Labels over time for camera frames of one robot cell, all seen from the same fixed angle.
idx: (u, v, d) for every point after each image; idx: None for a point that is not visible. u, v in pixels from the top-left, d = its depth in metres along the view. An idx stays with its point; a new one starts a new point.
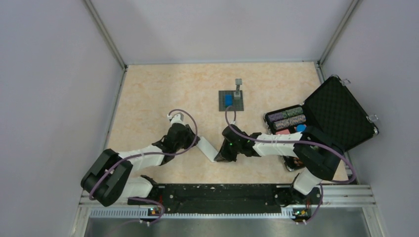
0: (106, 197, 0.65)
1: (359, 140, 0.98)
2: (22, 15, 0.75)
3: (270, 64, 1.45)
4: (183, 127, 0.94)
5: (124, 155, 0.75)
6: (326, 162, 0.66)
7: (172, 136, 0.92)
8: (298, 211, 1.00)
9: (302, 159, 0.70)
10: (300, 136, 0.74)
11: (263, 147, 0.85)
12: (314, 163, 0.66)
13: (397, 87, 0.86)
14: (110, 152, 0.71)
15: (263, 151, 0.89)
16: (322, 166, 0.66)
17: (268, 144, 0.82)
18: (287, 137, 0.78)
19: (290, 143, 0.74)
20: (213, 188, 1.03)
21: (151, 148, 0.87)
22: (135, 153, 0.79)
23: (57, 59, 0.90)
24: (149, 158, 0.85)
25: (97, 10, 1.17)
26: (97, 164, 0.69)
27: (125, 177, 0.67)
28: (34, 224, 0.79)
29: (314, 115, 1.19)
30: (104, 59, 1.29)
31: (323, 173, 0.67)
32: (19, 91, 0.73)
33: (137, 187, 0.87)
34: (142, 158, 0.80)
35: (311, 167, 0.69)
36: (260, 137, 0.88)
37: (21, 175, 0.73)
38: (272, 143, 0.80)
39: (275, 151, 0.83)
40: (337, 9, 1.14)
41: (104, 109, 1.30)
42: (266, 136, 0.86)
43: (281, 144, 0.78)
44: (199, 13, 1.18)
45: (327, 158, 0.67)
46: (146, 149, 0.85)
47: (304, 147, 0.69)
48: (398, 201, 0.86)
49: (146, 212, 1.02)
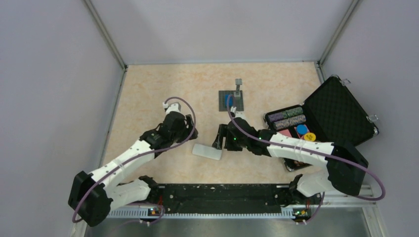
0: (92, 219, 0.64)
1: (359, 140, 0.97)
2: (22, 15, 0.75)
3: (270, 65, 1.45)
4: (183, 115, 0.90)
5: (99, 175, 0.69)
6: (356, 178, 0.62)
7: (169, 124, 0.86)
8: (298, 211, 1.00)
9: (331, 174, 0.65)
10: (332, 149, 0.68)
11: (279, 150, 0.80)
12: (345, 179, 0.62)
13: (397, 87, 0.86)
14: (83, 176, 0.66)
15: (276, 152, 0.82)
16: (351, 182, 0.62)
17: (288, 149, 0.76)
18: (314, 146, 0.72)
19: (319, 155, 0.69)
20: (213, 188, 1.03)
21: (137, 148, 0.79)
22: (112, 166, 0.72)
23: (57, 59, 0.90)
24: (134, 163, 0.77)
25: (97, 10, 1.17)
26: (74, 188, 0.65)
27: (104, 199, 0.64)
28: (34, 223, 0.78)
29: (314, 115, 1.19)
30: (104, 59, 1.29)
31: (351, 188, 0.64)
32: (19, 91, 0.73)
33: (131, 194, 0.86)
34: (122, 169, 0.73)
35: (338, 181, 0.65)
36: (274, 138, 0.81)
37: (21, 174, 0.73)
38: (295, 149, 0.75)
39: (293, 157, 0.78)
40: (338, 9, 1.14)
41: (104, 109, 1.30)
42: (284, 138, 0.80)
43: (307, 153, 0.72)
44: (199, 13, 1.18)
45: (356, 173, 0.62)
46: (126, 156, 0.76)
47: (336, 163, 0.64)
48: (398, 201, 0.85)
49: (146, 212, 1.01)
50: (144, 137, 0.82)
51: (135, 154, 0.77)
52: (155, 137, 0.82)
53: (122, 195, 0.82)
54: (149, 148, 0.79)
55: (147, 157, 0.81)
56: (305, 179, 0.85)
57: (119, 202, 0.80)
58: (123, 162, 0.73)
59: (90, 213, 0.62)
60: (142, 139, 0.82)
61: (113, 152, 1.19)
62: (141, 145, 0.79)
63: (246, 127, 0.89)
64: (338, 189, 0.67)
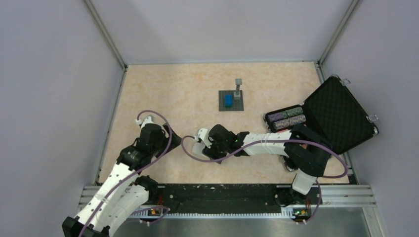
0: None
1: (359, 141, 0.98)
2: (22, 15, 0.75)
3: (270, 64, 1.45)
4: (157, 127, 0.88)
5: (85, 217, 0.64)
6: (316, 160, 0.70)
7: (146, 138, 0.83)
8: (298, 211, 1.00)
9: (293, 158, 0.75)
10: (290, 135, 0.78)
11: (252, 148, 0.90)
12: (305, 160, 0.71)
13: (397, 87, 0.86)
14: (67, 224, 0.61)
15: (252, 151, 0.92)
16: (313, 163, 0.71)
17: (257, 144, 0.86)
18: (275, 136, 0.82)
19: (279, 142, 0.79)
20: (213, 188, 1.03)
21: (116, 174, 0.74)
22: (96, 202, 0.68)
23: (57, 59, 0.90)
24: (118, 191, 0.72)
25: (97, 10, 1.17)
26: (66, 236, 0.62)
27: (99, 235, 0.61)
28: (34, 223, 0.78)
29: (314, 115, 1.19)
30: (104, 59, 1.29)
31: (315, 170, 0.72)
32: (19, 90, 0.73)
33: (131, 208, 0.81)
34: (108, 202, 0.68)
35: (301, 165, 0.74)
36: (248, 138, 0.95)
37: (21, 174, 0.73)
38: (261, 142, 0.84)
39: (264, 150, 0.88)
40: (337, 9, 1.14)
41: (104, 109, 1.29)
42: (254, 136, 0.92)
43: (271, 144, 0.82)
44: (199, 13, 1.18)
45: (314, 154, 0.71)
46: (108, 187, 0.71)
47: (293, 146, 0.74)
48: (398, 200, 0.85)
49: (146, 212, 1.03)
50: (121, 159, 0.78)
51: (116, 182, 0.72)
52: (132, 156, 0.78)
53: (119, 216, 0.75)
54: (129, 171, 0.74)
55: (132, 178, 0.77)
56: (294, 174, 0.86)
57: (117, 222, 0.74)
58: (106, 196, 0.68)
59: None
60: (119, 162, 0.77)
61: (112, 152, 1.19)
62: (119, 170, 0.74)
63: (226, 134, 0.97)
64: (307, 173, 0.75)
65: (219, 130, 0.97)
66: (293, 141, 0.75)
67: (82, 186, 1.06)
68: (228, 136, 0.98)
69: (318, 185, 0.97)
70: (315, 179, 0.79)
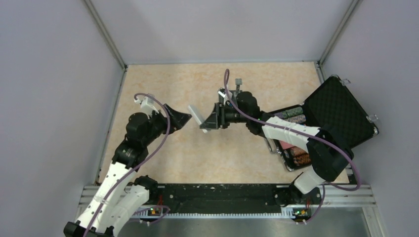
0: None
1: (359, 140, 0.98)
2: (22, 15, 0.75)
3: (270, 64, 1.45)
4: (142, 119, 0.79)
5: (86, 220, 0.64)
6: (333, 164, 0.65)
7: (134, 135, 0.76)
8: (298, 211, 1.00)
9: (311, 153, 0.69)
10: (317, 132, 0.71)
11: (272, 131, 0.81)
12: (323, 161, 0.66)
13: (397, 87, 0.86)
14: (69, 230, 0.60)
15: (270, 134, 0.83)
16: (328, 166, 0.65)
17: (279, 130, 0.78)
18: (301, 129, 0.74)
19: (303, 136, 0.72)
20: (213, 187, 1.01)
21: (114, 173, 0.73)
22: (96, 205, 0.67)
23: (57, 59, 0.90)
24: (117, 190, 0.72)
25: (97, 10, 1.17)
26: None
27: (102, 235, 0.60)
28: (34, 223, 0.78)
29: (314, 115, 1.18)
30: (104, 58, 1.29)
31: (328, 173, 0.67)
32: (19, 90, 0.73)
33: (134, 206, 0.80)
34: (107, 203, 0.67)
35: (316, 163, 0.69)
36: (272, 120, 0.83)
37: (21, 175, 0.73)
38: (284, 130, 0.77)
39: (283, 138, 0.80)
40: (337, 9, 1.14)
41: (104, 109, 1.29)
42: (278, 121, 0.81)
43: (294, 135, 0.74)
44: (199, 13, 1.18)
45: (335, 159, 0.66)
46: (105, 188, 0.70)
47: (317, 144, 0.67)
48: (398, 200, 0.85)
49: (146, 212, 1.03)
50: (116, 158, 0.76)
51: (114, 182, 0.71)
52: (128, 153, 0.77)
53: (122, 215, 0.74)
54: (126, 169, 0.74)
55: (129, 177, 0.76)
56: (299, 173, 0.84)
57: (121, 221, 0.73)
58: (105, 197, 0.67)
59: None
60: (115, 162, 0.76)
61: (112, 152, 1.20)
62: (116, 170, 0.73)
63: (250, 102, 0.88)
64: (317, 174, 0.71)
65: (244, 96, 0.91)
66: (318, 139, 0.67)
67: (82, 186, 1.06)
68: (252, 106, 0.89)
69: (322, 185, 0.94)
70: (322, 181, 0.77)
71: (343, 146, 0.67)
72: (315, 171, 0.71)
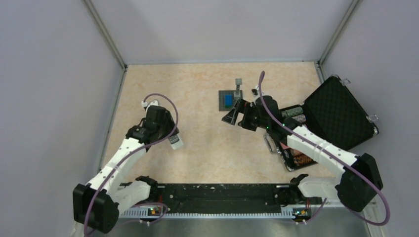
0: (105, 225, 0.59)
1: (359, 140, 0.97)
2: (22, 15, 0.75)
3: (270, 64, 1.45)
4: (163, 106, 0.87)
5: (97, 183, 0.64)
6: (364, 200, 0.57)
7: (152, 116, 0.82)
8: (298, 211, 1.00)
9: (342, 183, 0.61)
10: (354, 162, 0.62)
11: (298, 143, 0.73)
12: (355, 194, 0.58)
13: (397, 88, 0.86)
14: (80, 189, 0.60)
15: (295, 145, 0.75)
16: (359, 200, 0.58)
17: (309, 146, 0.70)
18: (335, 151, 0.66)
19: (338, 163, 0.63)
20: (213, 188, 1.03)
21: (127, 146, 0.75)
22: (107, 170, 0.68)
23: (57, 59, 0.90)
24: (128, 163, 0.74)
25: (97, 10, 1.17)
26: (76, 205, 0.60)
27: (110, 201, 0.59)
28: (34, 223, 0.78)
29: (314, 115, 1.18)
30: (103, 58, 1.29)
31: (356, 206, 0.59)
32: (19, 91, 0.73)
33: (135, 195, 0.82)
34: (119, 171, 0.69)
35: (345, 192, 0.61)
36: (299, 130, 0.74)
37: (22, 175, 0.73)
38: (315, 148, 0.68)
39: (310, 154, 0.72)
40: (337, 9, 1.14)
41: (104, 108, 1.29)
42: (308, 134, 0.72)
43: (326, 156, 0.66)
44: (199, 13, 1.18)
45: (368, 195, 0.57)
46: (118, 157, 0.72)
47: (356, 178, 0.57)
48: (398, 200, 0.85)
49: (146, 212, 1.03)
50: (130, 135, 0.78)
51: (127, 153, 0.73)
52: (142, 131, 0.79)
53: (126, 198, 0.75)
54: (139, 144, 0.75)
55: (139, 154, 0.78)
56: (311, 181, 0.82)
57: (125, 204, 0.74)
58: (117, 163, 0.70)
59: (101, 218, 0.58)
60: (128, 137, 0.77)
61: (112, 152, 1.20)
62: (130, 143, 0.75)
63: (274, 107, 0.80)
64: (341, 200, 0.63)
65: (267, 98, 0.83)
66: (357, 174, 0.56)
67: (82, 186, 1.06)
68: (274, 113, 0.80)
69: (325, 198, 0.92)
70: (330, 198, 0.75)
71: (376, 180, 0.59)
72: (339, 197, 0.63)
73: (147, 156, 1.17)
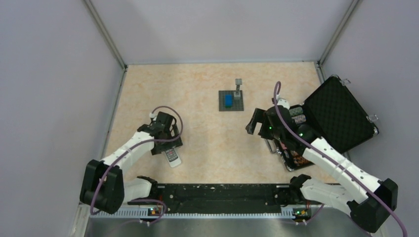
0: (110, 205, 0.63)
1: (360, 141, 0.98)
2: (23, 15, 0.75)
3: (270, 64, 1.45)
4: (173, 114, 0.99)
5: (111, 160, 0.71)
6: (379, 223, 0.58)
7: (162, 119, 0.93)
8: (298, 211, 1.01)
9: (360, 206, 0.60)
10: (377, 187, 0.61)
11: (316, 157, 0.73)
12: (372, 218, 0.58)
13: (397, 88, 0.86)
14: (95, 162, 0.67)
15: (312, 158, 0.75)
16: (374, 224, 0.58)
17: (330, 164, 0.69)
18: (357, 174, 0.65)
19: (360, 187, 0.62)
20: (213, 188, 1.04)
21: (139, 137, 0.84)
22: (121, 152, 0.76)
23: (57, 59, 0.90)
24: (139, 150, 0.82)
25: (97, 10, 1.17)
26: (87, 179, 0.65)
27: (120, 179, 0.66)
28: (33, 223, 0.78)
29: (314, 115, 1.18)
30: (104, 59, 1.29)
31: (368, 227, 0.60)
32: (19, 91, 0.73)
33: (137, 188, 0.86)
34: (131, 153, 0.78)
35: (361, 215, 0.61)
36: (316, 143, 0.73)
37: (22, 175, 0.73)
38: (337, 167, 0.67)
39: (328, 170, 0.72)
40: (337, 9, 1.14)
41: (104, 108, 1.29)
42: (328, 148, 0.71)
43: (348, 178, 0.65)
44: (199, 13, 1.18)
45: (383, 217, 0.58)
46: (131, 142, 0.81)
47: (378, 206, 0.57)
48: (399, 200, 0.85)
49: (146, 212, 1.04)
50: (142, 128, 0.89)
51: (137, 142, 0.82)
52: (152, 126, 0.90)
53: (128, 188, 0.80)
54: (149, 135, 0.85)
55: (147, 145, 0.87)
56: (316, 187, 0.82)
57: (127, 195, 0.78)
58: (130, 147, 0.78)
59: (108, 196, 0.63)
60: (140, 130, 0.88)
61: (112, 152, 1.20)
62: (142, 134, 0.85)
63: (288, 116, 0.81)
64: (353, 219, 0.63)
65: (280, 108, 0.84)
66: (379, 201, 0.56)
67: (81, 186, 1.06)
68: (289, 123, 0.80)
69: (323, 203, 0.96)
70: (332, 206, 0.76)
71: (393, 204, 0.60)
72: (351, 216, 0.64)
73: (147, 156, 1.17)
